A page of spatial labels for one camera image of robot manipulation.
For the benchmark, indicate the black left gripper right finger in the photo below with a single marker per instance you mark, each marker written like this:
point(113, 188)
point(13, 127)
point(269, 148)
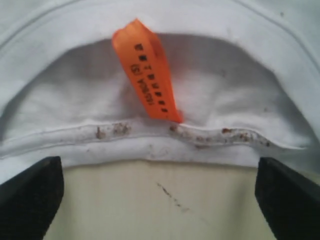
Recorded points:
point(289, 202)

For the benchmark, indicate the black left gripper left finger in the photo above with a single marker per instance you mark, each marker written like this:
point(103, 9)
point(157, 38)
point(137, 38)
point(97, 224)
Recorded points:
point(30, 200)

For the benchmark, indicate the white t-shirt red lettering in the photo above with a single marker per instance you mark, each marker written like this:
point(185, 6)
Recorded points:
point(245, 75)

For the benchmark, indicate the orange clothing tag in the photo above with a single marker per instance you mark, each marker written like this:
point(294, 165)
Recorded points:
point(144, 61)

